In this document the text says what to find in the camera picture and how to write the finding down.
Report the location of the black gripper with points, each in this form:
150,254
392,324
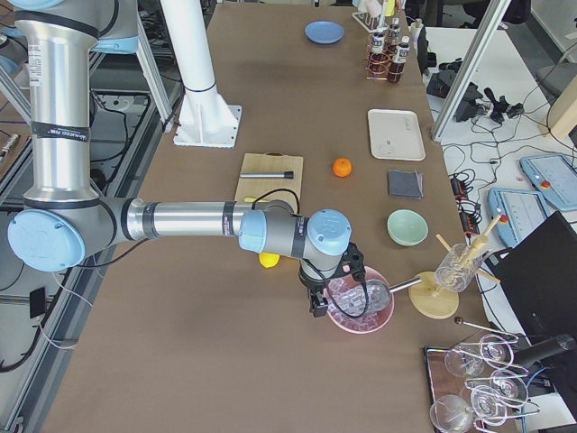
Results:
312,285

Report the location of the orange fruit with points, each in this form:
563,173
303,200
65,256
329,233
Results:
342,167

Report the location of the blue plate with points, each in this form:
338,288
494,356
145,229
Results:
324,32

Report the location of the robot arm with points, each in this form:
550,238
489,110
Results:
64,220

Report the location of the pink bowl of ice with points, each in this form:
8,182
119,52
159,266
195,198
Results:
346,302

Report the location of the metal ice scoop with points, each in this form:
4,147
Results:
380,294

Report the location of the yellow lemon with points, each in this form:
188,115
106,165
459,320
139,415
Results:
269,260

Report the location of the wooden cup stand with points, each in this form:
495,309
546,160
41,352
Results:
432,300

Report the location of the green bowl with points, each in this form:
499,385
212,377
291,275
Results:
406,227

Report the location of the wooden cutting board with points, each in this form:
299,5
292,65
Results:
263,163

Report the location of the grey metal rod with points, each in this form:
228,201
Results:
286,174

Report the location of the grey folded cloth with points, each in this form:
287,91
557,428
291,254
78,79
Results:
405,184

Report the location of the clear glass cup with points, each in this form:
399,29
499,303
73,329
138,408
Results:
457,269

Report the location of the wine glass rack tray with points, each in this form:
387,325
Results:
477,386

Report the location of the cream rabbit tray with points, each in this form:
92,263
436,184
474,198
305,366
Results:
395,135

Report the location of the black laptop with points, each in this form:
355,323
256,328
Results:
538,277

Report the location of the blue teach pendant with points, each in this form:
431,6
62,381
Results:
524,211
554,176

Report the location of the dark tea bottle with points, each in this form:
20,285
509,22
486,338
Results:
377,60
398,60
393,35

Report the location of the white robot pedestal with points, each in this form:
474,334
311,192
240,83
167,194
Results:
205,119

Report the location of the copper wire bottle rack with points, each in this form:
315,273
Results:
384,76

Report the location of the aluminium frame post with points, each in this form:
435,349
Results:
480,42

